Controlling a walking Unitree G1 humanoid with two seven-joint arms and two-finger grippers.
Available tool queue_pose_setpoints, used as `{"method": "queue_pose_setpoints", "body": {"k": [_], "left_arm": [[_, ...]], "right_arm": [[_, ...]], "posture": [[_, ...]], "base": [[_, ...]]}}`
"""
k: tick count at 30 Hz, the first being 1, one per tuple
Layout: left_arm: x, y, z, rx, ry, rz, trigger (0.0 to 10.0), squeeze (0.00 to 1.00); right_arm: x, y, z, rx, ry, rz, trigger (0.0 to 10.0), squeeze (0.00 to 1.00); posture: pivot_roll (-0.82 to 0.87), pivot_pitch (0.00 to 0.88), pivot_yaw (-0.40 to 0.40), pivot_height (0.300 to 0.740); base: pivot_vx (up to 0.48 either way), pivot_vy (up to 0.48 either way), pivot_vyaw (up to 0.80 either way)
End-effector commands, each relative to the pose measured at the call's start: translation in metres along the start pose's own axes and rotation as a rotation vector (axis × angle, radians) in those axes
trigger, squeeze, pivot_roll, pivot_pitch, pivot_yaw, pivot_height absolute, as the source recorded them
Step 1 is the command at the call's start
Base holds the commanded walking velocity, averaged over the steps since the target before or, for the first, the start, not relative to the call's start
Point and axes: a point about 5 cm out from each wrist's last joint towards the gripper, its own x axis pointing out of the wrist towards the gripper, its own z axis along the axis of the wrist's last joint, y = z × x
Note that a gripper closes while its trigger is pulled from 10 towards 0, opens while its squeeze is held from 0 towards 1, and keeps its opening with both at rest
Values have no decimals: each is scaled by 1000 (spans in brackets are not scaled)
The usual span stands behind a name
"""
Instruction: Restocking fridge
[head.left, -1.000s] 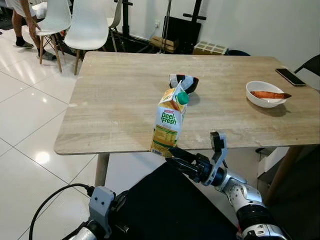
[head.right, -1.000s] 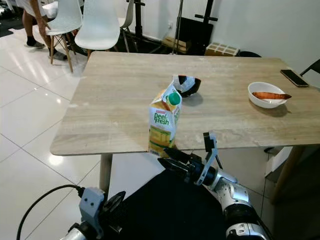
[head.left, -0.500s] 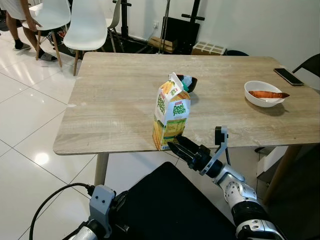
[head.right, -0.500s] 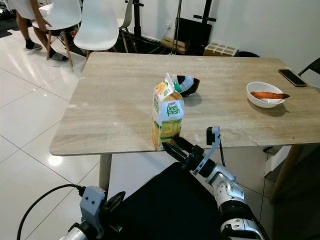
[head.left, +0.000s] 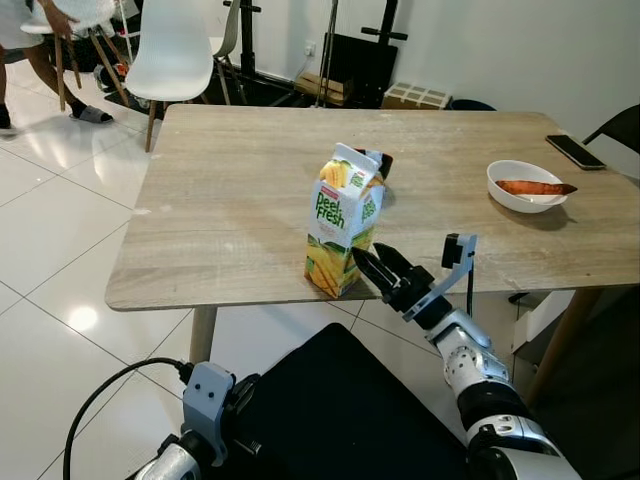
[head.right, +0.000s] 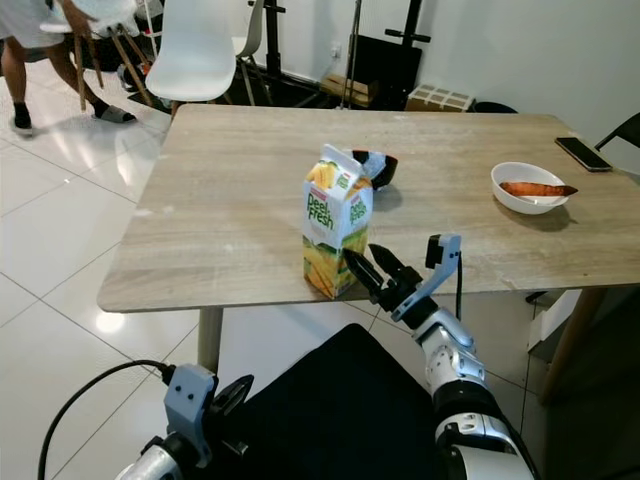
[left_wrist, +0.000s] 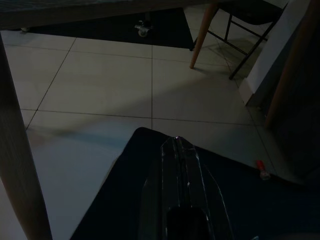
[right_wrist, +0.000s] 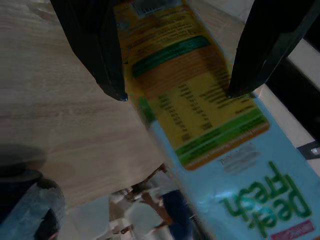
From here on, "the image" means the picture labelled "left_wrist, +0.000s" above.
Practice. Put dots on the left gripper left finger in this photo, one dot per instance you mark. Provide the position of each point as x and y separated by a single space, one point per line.
160 195

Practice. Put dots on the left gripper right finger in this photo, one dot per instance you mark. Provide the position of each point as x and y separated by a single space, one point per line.
200 190

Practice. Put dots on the black floor mat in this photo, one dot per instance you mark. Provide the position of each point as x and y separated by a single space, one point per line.
112 200

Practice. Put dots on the small red capped tool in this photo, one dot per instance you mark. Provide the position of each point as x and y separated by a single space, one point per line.
261 167

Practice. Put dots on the light wooden dining table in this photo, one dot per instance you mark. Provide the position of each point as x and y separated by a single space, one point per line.
15 150

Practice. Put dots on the metal caster wheel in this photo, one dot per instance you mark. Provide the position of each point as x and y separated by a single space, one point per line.
143 30

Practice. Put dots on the black rug under stand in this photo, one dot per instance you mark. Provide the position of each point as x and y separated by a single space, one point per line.
100 35

